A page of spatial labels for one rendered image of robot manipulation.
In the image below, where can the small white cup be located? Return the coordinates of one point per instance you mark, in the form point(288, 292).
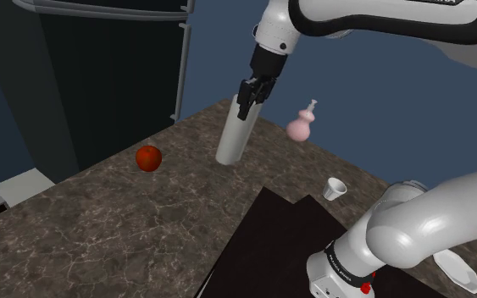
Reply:
point(333, 189)

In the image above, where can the tall white cylinder vase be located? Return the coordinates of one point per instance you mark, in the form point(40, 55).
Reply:
point(236, 134)

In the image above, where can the dark robot stand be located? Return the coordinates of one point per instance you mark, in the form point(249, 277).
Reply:
point(271, 247)

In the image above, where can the red apple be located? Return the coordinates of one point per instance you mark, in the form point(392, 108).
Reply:
point(148, 158)

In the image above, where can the white octagonal plate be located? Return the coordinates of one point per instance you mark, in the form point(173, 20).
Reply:
point(459, 271)

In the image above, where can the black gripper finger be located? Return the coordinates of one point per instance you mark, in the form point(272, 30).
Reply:
point(265, 91)
point(244, 97)

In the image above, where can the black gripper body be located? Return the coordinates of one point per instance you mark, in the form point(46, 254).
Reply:
point(267, 62)

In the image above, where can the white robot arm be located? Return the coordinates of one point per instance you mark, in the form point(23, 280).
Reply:
point(428, 223)

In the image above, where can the black refrigerator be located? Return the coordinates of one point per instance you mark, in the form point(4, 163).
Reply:
point(110, 78)

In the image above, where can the pink soap dispenser bottle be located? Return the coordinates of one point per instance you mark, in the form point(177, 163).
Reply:
point(299, 127)

